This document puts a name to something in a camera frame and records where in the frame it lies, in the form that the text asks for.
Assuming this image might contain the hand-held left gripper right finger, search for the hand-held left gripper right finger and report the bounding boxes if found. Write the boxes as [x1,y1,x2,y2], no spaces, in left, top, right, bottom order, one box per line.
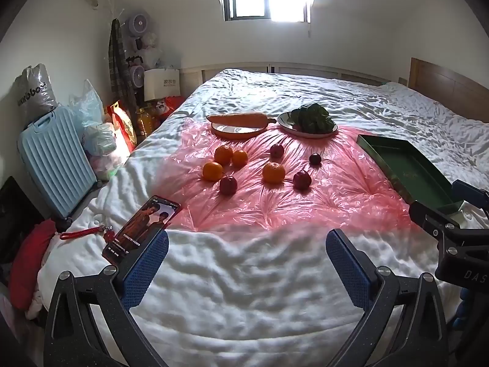
[325,228,447,367]

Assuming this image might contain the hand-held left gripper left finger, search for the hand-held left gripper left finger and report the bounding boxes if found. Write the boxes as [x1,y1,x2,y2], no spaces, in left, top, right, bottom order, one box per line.
[44,228,171,367]

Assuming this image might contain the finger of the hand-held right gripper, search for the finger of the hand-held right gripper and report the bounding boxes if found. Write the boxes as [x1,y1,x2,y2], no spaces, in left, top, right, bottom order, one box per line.
[410,201,465,253]
[452,180,489,215]

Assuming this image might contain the green rectangular tray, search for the green rectangular tray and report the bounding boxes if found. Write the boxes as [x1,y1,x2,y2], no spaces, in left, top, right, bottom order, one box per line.
[357,134,465,215]

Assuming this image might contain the person's right hand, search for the person's right hand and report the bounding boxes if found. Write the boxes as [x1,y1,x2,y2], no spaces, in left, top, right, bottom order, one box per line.
[453,286,476,327]

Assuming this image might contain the smartphone in red case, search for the smartphone in red case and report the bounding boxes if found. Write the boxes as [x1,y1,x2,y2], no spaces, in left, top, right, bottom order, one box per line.
[102,195,182,266]

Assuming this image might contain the pink plastic sheet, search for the pink plastic sheet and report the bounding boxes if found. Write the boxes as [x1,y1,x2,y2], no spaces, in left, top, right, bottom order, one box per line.
[162,117,416,235]

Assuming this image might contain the pink white plastic bag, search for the pink white plastic bag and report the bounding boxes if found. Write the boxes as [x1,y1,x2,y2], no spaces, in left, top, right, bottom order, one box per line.
[90,149,127,181]

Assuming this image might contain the wooden headboard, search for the wooden headboard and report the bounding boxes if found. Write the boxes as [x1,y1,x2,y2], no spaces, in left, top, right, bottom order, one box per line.
[407,57,489,118]

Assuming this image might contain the red cloth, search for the red cloth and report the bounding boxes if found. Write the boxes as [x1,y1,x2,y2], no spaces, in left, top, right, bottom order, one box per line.
[9,220,59,311]

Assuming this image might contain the dark object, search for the dark object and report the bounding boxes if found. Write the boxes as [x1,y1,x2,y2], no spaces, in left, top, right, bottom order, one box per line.
[0,178,43,262]

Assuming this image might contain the plastic bag with white contents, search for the plastic bag with white contents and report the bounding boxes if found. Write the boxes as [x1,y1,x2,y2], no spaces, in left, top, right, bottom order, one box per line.
[83,122,117,158]

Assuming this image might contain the light blue ribbed suitcase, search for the light blue ribbed suitcase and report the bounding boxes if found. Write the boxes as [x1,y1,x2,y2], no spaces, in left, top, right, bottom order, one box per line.
[17,106,102,231]

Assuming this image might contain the white dark rimmed plate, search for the white dark rimmed plate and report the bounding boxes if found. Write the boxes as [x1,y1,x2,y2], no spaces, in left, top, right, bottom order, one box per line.
[277,112,339,139]

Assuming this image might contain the red gift bag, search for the red gift bag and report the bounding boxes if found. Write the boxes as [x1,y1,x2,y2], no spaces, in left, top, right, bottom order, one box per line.
[106,100,137,154]

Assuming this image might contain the yellow oil bottles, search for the yellow oil bottles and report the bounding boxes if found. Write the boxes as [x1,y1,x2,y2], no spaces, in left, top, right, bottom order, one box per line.
[135,107,158,139]

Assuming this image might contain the green leafy vegetable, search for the green leafy vegetable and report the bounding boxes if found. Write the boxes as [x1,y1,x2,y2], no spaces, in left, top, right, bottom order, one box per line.
[287,103,336,133]

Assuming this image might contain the orange rimmed plate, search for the orange rimmed plate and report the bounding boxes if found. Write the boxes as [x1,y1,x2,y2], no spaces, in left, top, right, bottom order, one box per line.
[210,120,265,140]

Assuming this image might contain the red patterned package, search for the red patterned package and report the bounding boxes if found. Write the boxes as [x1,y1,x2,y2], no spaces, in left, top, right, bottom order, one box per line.
[155,95,186,121]

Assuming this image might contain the clear plastic bag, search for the clear plastic bag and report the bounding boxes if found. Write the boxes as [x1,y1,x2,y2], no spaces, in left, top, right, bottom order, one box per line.
[69,80,105,128]

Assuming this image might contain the orange carrot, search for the orange carrot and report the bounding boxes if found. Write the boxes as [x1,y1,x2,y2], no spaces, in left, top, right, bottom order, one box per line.
[206,112,276,128]

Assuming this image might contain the white paper bag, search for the white paper bag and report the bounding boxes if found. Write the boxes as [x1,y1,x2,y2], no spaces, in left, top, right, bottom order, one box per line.
[144,68,180,102]

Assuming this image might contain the small purple fan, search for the small purple fan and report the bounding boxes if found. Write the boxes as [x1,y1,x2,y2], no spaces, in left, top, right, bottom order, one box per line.
[128,65,146,85]
[125,13,148,38]

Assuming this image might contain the plaid scarf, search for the plaid scarf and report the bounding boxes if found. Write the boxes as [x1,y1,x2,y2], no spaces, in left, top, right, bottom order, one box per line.
[108,19,137,120]

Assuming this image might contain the grey plastic bag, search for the grey plastic bag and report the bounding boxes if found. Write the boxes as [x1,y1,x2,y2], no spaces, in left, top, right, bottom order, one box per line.
[15,63,59,124]

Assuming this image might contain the white hanging plastic bags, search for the white hanging plastic bags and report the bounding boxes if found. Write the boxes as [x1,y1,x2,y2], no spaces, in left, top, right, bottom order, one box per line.
[141,32,164,70]

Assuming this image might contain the red lanyard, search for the red lanyard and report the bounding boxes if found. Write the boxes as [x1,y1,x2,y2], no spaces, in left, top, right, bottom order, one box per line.
[59,225,115,242]

